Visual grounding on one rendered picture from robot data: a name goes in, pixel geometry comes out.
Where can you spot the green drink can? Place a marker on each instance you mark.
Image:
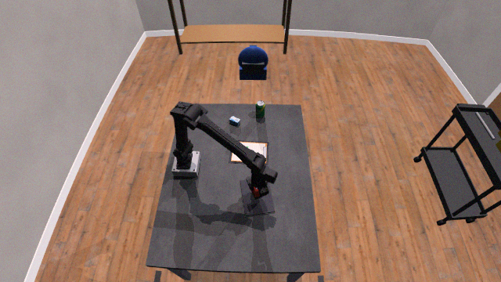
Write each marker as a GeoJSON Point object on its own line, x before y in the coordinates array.
{"type": "Point", "coordinates": [260, 109]}

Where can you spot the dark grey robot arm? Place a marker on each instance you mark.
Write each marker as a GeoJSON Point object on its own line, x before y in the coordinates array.
{"type": "Point", "coordinates": [185, 114]}

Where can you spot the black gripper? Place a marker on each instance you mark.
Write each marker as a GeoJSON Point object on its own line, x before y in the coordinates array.
{"type": "Point", "coordinates": [249, 181]}

